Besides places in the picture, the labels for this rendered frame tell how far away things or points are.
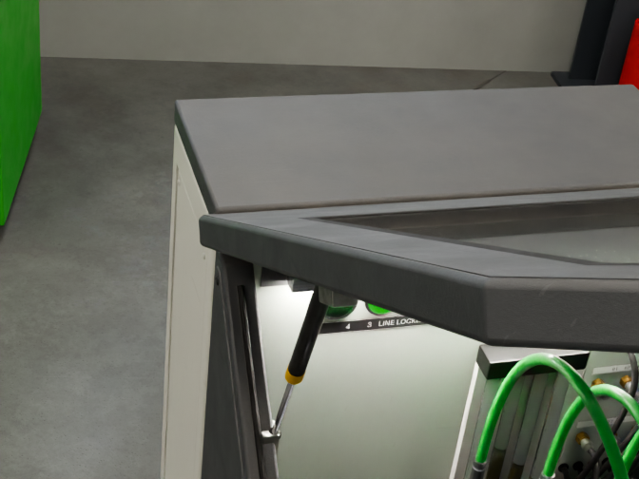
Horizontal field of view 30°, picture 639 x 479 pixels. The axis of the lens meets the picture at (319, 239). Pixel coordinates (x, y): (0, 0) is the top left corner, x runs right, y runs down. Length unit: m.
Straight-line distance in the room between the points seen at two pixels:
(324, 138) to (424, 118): 0.16
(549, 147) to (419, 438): 0.43
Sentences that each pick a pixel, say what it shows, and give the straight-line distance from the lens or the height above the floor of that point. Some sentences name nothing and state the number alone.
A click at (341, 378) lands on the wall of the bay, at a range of 1.54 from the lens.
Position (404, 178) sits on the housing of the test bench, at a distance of 1.49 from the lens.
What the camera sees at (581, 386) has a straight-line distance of 1.33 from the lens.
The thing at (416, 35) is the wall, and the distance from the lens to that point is 5.36.
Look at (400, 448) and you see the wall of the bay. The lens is 1.67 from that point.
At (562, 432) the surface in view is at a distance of 1.56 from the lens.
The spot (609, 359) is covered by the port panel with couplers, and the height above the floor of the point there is 1.24.
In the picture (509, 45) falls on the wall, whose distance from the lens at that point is 5.50.
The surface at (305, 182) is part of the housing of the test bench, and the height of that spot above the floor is 1.50.
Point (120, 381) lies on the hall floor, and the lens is 3.45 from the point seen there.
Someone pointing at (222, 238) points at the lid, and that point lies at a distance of 1.27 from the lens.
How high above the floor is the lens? 2.24
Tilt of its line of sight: 33 degrees down
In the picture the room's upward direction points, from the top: 7 degrees clockwise
